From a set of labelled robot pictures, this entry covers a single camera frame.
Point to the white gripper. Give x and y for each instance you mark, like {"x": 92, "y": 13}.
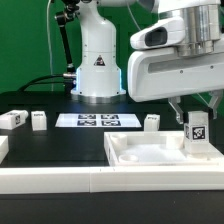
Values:
{"x": 161, "y": 73}

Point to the white square table top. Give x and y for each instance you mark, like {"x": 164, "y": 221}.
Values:
{"x": 160, "y": 148}

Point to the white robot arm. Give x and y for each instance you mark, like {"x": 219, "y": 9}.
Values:
{"x": 181, "y": 54}

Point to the white sheet with markers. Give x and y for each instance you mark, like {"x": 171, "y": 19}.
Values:
{"x": 97, "y": 120}

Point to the white U-shaped obstacle fence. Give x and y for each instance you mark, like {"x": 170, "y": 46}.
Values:
{"x": 107, "y": 179}

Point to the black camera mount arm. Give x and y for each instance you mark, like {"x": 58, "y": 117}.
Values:
{"x": 62, "y": 18}

